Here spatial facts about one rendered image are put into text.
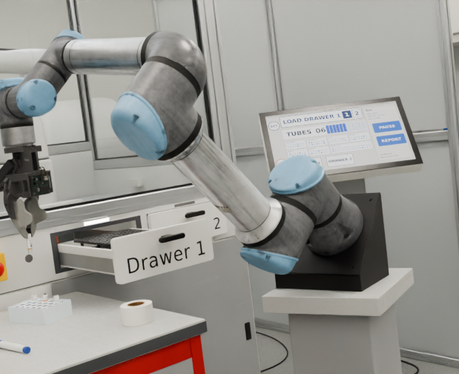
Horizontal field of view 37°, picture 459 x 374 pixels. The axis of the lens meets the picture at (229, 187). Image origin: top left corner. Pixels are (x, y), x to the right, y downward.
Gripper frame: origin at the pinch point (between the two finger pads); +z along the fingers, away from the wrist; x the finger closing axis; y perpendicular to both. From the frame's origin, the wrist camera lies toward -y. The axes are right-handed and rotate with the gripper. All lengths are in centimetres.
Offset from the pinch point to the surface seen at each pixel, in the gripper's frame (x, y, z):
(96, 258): 16.6, 5.1, 10.0
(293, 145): 106, 18, -10
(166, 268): 24.2, 20.8, 14.2
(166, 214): 57, -2, 5
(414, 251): 193, 29, 47
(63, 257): 22.4, -12.7, 10.9
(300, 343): 30, 53, 33
